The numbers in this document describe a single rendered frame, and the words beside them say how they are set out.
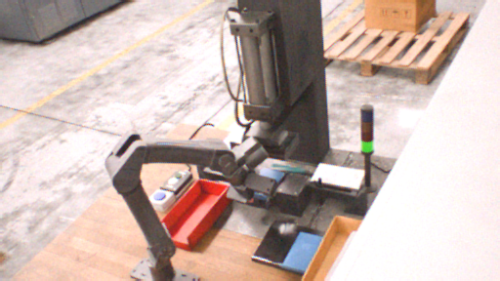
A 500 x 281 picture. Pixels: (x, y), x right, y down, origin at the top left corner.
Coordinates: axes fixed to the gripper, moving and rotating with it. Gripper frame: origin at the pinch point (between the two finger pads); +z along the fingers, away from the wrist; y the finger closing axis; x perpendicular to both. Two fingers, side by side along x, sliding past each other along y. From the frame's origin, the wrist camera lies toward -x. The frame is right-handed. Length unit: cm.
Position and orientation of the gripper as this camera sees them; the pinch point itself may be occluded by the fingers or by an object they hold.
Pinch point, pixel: (251, 194)
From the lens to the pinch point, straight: 150.6
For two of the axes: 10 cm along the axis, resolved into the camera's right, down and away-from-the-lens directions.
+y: 3.7, -8.6, 3.4
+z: 2.9, 4.6, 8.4
